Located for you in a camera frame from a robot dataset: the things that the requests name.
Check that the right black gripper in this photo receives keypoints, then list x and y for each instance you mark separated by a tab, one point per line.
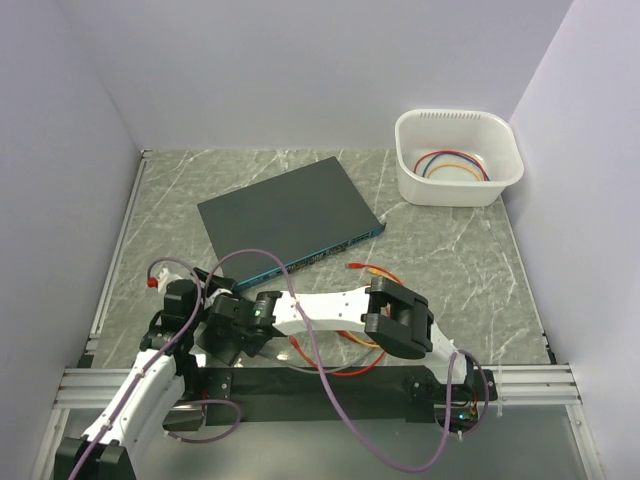
252	346

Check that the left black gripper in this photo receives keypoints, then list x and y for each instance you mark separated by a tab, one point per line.
216	281

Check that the small black network switch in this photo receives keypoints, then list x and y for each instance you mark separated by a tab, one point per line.
227	348

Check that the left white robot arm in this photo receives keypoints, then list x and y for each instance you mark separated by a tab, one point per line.
164	374

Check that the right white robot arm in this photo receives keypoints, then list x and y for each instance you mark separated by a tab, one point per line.
394	317

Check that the black base bar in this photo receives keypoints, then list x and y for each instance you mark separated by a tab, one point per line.
279	394

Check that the white plastic tub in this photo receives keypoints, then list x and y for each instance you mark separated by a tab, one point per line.
455	158

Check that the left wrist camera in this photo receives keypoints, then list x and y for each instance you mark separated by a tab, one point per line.
161	281

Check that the large blue rack switch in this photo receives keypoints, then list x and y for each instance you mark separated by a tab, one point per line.
301	216

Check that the aluminium frame rail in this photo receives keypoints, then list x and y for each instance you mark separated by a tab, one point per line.
86	359

